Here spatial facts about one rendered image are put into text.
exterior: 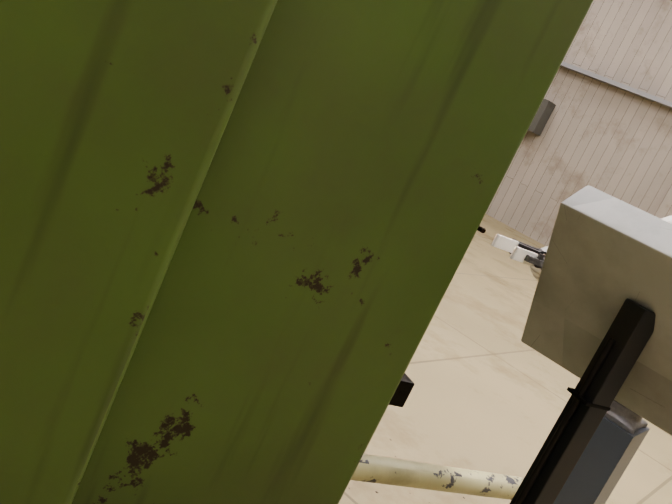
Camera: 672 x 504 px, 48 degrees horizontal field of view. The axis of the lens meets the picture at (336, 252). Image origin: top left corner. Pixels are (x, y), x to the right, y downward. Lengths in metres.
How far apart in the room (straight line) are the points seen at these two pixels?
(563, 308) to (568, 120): 11.28
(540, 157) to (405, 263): 11.48
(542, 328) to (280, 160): 0.56
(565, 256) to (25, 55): 0.80
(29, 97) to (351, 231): 0.44
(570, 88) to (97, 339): 11.94
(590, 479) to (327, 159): 1.72
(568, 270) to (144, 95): 0.70
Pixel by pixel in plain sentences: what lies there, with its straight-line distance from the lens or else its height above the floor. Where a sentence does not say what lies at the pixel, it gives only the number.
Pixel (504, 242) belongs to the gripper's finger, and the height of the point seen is 1.00.
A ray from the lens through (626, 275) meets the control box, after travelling 1.15.
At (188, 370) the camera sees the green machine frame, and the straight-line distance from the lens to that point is 1.01.
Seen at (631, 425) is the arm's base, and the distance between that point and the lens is 2.44.
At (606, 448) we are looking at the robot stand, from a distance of 2.44.
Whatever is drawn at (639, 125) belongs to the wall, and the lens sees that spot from 12.14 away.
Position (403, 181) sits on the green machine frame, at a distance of 1.00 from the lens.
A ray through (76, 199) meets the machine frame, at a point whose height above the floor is 0.99.
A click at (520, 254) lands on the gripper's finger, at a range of 1.73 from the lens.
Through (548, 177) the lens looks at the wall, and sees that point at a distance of 12.40.
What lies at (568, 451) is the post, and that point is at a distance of 1.20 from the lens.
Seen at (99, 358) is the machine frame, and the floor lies 0.82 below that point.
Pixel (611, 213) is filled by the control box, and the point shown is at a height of 1.18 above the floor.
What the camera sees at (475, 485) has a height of 0.63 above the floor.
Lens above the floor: 1.21
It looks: 13 degrees down
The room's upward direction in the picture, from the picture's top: 25 degrees clockwise
